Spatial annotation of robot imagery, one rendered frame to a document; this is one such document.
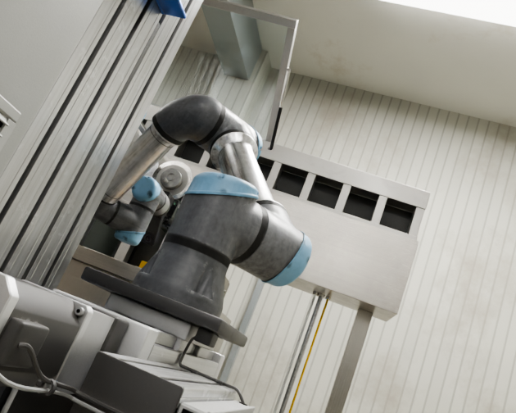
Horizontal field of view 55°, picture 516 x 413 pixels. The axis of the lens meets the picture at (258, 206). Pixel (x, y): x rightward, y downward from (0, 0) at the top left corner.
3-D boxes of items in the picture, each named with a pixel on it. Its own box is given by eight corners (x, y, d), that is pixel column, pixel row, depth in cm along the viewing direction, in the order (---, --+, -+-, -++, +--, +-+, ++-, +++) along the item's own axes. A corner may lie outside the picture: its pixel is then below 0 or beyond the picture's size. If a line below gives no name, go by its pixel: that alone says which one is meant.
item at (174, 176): (185, 176, 173) (170, 192, 171) (187, 179, 175) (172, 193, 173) (170, 163, 175) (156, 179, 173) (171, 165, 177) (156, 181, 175)
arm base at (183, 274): (205, 313, 72) (231, 250, 74) (115, 279, 75) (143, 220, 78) (226, 327, 86) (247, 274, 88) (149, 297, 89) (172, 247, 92)
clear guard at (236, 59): (55, -37, 210) (56, -38, 210) (61, 77, 238) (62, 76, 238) (290, 25, 190) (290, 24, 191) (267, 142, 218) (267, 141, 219)
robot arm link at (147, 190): (124, 196, 139) (137, 170, 142) (136, 209, 150) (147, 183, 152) (148, 205, 138) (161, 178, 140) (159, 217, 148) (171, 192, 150)
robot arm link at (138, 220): (97, 230, 140) (115, 195, 143) (131, 247, 146) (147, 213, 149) (108, 231, 134) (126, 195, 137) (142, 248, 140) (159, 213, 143)
